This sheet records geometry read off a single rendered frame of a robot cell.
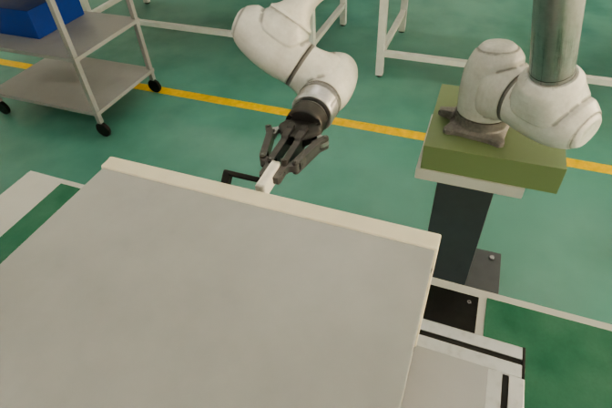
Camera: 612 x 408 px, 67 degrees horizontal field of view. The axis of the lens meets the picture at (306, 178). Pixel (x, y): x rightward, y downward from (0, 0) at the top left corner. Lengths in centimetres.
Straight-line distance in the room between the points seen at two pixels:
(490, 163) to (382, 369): 108
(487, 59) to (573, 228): 136
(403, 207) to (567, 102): 131
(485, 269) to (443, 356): 156
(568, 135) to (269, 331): 100
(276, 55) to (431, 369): 64
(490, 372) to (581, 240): 188
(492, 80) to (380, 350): 104
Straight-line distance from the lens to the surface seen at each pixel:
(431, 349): 67
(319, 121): 88
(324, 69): 96
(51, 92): 350
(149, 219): 56
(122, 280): 51
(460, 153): 143
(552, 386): 112
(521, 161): 144
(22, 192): 169
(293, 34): 97
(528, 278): 226
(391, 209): 239
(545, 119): 128
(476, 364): 67
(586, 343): 121
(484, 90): 139
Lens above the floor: 169
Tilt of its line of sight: 42 degrees down
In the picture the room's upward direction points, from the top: 3 degrees counter-clockwise
